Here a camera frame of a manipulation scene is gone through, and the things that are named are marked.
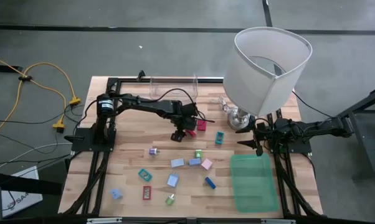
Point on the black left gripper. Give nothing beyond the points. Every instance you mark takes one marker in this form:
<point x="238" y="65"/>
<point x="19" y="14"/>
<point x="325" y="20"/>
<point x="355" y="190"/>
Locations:
<point x="187" y="119"/>

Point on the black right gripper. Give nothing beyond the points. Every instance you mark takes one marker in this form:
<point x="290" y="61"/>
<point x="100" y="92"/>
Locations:
<point x="263" y="133"/>

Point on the pale blue block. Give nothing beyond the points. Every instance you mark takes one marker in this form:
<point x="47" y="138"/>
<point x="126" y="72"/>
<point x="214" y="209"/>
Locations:
<point x="177" y="162"/>

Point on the purple white plug adapter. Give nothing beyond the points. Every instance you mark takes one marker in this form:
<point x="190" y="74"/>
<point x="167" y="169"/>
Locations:
<point x="153" y="152"/>

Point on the teal digital clock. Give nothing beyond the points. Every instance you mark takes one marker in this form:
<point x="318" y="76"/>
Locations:
<point x="219" y="137"/>
<point x="144" y="175"/>

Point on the light blue wall charger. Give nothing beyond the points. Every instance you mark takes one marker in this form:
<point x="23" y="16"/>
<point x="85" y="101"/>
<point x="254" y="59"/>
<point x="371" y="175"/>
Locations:
<point x="172" y="180"/>
<point x="116" y="193"/>

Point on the dark blue block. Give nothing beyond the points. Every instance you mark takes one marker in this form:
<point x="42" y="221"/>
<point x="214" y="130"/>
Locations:
<point x="210" y="183"/>

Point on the green plug adapter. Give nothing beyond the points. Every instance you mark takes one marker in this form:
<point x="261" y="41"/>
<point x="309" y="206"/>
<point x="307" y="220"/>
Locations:
<point x="198" y="154"/>
<point x="170" y="199"/>

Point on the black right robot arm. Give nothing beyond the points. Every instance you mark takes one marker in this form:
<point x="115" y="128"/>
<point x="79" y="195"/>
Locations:
<point x="324" y="127"/>

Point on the dark red flat block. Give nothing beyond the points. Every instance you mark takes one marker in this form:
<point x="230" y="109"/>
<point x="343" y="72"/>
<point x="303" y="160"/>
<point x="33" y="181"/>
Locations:
<point x="202" y="125"/>

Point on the grey blue flat block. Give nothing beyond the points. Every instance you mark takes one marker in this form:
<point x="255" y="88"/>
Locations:
<point x="194" y="161"/>

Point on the pink flat block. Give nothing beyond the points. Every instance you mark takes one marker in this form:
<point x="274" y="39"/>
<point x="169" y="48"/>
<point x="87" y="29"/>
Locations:
<point x="206" y="164"/>

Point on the green translucent plastic bin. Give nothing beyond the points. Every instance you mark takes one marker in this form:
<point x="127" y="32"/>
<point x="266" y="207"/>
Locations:
<point x="253" y="186"/>

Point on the clear plastic bin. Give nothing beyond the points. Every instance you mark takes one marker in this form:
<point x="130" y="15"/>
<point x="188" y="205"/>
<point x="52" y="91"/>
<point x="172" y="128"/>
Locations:
<point x="158" y="84"/>

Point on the white lamp with shade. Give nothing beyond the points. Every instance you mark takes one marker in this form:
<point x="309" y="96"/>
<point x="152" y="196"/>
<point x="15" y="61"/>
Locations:
<point x="268" y="77"/>

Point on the silver edge strip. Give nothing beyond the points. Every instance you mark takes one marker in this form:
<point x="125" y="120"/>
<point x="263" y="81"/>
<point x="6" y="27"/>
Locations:
<point x="210" y="77"/>

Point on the black clamp knob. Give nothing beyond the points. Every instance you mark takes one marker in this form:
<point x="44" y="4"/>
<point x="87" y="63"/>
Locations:
<point x="140" y="75"/>

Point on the black metal side table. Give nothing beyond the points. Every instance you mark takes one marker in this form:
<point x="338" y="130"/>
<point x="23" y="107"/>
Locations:
<point x="365" y="146"/>

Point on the white printed box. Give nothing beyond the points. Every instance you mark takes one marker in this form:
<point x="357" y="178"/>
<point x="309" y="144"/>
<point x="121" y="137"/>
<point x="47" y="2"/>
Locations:
<point x="25" y="199"/>

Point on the black beam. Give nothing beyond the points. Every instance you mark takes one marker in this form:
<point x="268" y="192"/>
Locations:
<point x="19" y="183"/>

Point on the black floor bar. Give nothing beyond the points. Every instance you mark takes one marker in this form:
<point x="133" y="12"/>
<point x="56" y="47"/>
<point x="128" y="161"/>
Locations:
<point x="3" y="68"/>

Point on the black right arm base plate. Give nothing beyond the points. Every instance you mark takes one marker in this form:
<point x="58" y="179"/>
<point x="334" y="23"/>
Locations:
<point x="299" y="151"/>

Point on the black aluminium frame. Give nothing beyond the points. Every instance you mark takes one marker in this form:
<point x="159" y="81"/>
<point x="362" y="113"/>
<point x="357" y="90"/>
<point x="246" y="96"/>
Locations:
<point x="210" y="81"/>

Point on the long silver bracket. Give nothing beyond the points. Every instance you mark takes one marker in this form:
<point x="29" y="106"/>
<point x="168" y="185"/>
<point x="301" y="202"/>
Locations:
<point x="278" y="221"/>
<point x="103" y="220"/>

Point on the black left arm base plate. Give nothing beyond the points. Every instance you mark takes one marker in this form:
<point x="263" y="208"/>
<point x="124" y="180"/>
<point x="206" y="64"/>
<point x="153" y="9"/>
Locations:
<point x="81" y="141"/>

